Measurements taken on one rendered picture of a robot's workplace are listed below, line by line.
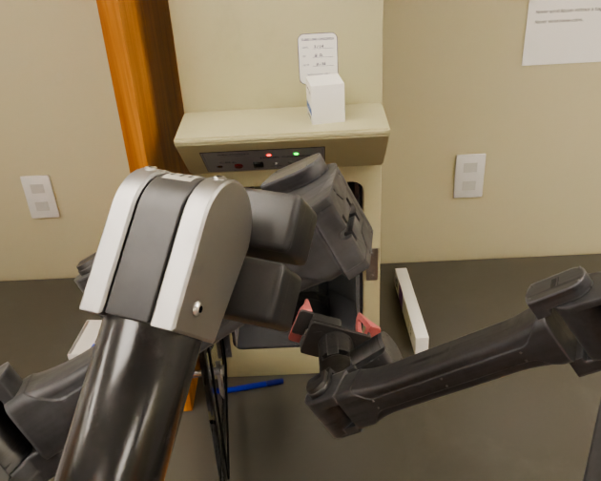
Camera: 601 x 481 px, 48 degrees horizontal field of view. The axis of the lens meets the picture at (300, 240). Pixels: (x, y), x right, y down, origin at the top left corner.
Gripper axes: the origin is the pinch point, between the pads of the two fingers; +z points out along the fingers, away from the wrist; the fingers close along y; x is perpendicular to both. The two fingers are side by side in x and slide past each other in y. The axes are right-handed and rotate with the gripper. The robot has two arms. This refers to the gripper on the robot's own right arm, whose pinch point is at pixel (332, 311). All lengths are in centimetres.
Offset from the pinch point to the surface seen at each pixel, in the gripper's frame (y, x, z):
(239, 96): 25.3, -28.3, 10.5
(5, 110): 73, 6, 54
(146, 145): 37.1, -18.9, 3.1
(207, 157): 27.7, -20.0, 2.7
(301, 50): 18.2, -38.5, 10.4
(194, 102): 32.0, -25.1, 10.6
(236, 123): 24.9, -26.2, 4.2
